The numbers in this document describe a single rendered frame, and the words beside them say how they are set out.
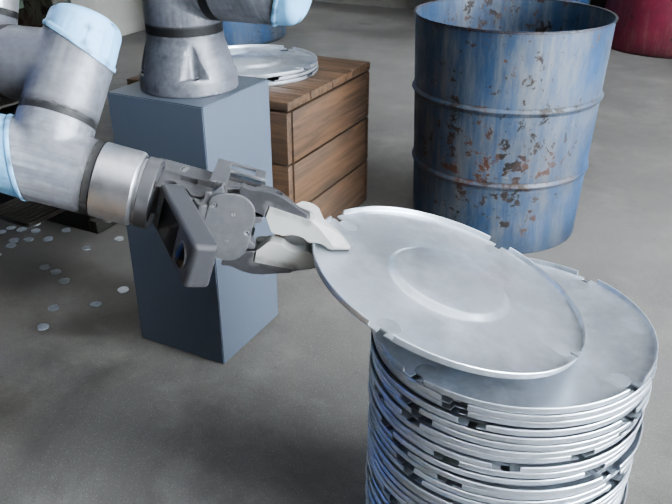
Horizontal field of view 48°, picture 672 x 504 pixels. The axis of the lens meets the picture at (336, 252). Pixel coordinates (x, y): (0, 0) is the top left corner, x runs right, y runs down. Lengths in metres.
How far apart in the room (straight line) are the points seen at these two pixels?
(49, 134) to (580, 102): 1.12
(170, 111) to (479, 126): 0.67
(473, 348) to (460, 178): 0.95
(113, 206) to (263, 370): 0.61
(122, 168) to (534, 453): 0.46
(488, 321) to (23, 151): 0.46
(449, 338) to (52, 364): 0.85
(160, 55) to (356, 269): 0.55
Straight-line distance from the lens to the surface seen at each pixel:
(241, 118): 1.19
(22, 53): 0.80
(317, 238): 0.73
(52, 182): 0.75
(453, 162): 1.61
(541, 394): 0.72
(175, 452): 1.15
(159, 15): 1.15
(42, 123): 0.76
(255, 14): 1.09
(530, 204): 1.63
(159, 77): 1.16
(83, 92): 0.77
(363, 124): 1.80
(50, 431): 1.23
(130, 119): 1.20
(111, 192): 0.73
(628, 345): 0.81
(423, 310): 0.71
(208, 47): 1.16
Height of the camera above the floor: 0.76
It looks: 28 degrees down
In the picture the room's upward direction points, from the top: straight up
